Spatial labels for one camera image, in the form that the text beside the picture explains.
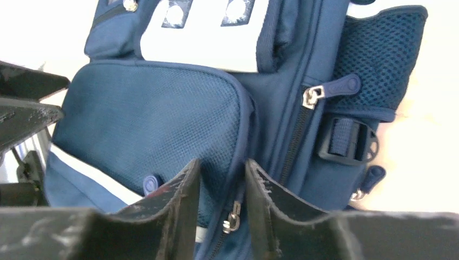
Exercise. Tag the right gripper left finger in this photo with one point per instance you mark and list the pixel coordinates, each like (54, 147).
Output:
(159, 226)

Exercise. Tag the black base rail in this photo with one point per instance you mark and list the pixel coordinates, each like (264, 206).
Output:
(22, 172)

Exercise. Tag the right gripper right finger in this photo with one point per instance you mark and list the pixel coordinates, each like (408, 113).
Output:
(283, 226)

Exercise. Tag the navy blue student backpack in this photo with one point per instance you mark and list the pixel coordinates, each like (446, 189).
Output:
(298, 86)

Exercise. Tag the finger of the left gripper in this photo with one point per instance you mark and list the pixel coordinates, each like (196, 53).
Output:
(21, 119)
(24, 83)

